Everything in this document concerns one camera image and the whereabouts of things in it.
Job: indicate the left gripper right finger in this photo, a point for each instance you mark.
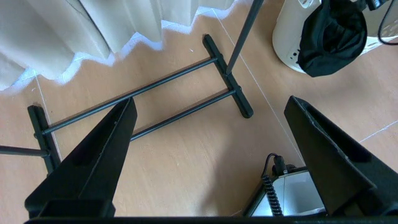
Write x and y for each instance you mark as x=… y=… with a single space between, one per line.
x=351 y=183

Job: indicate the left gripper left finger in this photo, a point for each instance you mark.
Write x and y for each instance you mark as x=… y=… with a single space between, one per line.
x=90 y=180

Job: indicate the black garment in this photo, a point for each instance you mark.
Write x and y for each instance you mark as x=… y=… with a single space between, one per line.
x=332 y=46

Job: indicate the white laundry basket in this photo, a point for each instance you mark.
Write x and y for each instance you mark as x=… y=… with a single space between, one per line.
x=287 y=37

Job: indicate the black clothes rack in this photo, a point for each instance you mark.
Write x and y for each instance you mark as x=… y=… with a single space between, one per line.
x=227 y=77

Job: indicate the beige curtain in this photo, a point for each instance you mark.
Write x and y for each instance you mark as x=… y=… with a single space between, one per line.
x=62 y=31

